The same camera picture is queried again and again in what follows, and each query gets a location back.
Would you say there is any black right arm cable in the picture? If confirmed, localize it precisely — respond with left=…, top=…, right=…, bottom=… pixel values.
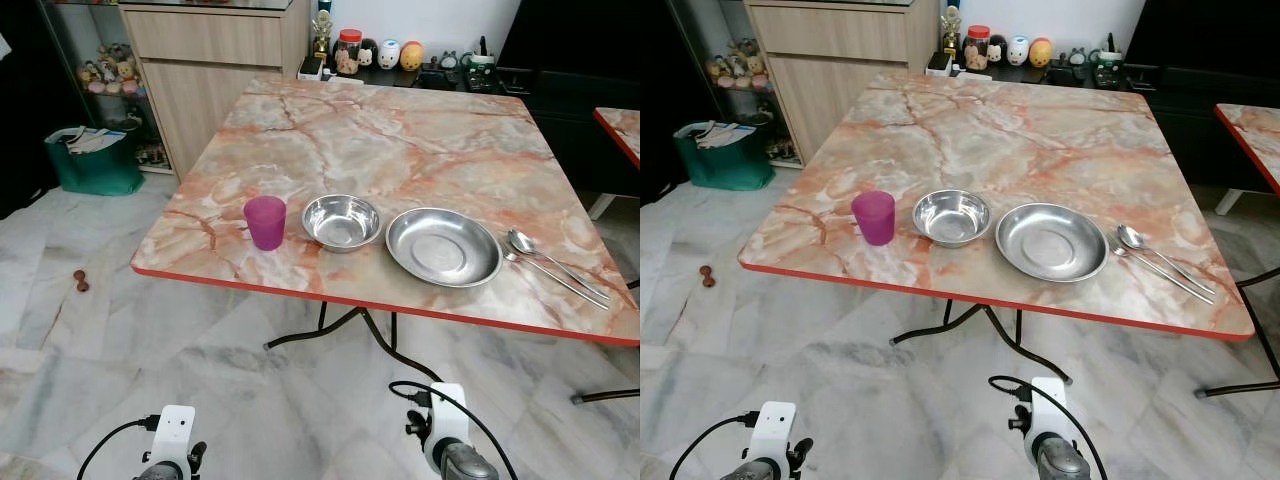
left=389, top=380, right=521, bottom=480
left=988, top=375, right=1111, bottom=480

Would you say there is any steel spoon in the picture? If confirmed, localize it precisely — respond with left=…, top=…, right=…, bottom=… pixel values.
left=508, top=229, right=610, bottom=300
left=1117, top=224, right=1218, bottom=296

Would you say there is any black television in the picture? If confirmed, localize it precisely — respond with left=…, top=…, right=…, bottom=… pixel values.
left=496, top=0, right=641, bottom=73
left=1125, top=0, right=1280, bottom=71

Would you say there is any wide steel plate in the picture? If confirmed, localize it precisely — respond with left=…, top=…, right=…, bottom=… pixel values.
left=386, top=207, right=503, bottom=289
left=995, top=203, right=1111, bottom=284

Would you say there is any green bag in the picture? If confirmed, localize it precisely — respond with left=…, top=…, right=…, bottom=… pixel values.
left=45, top=126, right=145, bottom=197
left=673, top=120, right=775, bottom=192

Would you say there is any purple plastic cup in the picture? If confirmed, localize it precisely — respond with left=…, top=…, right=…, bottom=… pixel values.
left=852, top=191, right=897, bottom=247
left=244, top=196, right=288, bottom=252

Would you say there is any light wooden cabinet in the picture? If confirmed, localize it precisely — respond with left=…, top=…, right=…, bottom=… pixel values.
left=118, top=0, right=313, bottom=182
left=745, top=0, right=941, bottom=167

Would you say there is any steel fork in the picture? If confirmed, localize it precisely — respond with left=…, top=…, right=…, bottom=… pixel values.
left=503, top=249, right=609, bottom=310
left=1110, top=245, right=1215, bottom=306

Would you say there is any marble pattern folding table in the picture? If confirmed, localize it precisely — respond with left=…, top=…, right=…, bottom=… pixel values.
left=132, top=75, right=641, bottom=406
left=738, top=70, right=1280, bottom=398

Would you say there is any glass shelf with figurines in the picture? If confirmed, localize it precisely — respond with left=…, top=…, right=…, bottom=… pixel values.
left=668, top=0, right=801, bottom=167
left=44, top=0, right=167, bottom=167

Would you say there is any marble table with red edge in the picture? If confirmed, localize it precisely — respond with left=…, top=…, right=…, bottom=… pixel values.
left=594, top=107, right=641, bottom=171
left=1214, top=103, right=1280, bottom=197

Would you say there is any small steel bowl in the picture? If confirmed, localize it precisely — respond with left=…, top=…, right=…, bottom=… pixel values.
left=912, top=189, right=993, bottom=248
left=302, top=194, right=383, bottom=253

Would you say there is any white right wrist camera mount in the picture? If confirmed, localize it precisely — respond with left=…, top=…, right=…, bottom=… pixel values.
left=424, top=383, right=472, bottom=473
left=1026, top=377, right=1070, bottom=461

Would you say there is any red lid jar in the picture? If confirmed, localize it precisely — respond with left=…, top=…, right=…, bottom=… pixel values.
left=335, top=29, right=363, bottom=77
left=965, top=25, right=992, bottom=72

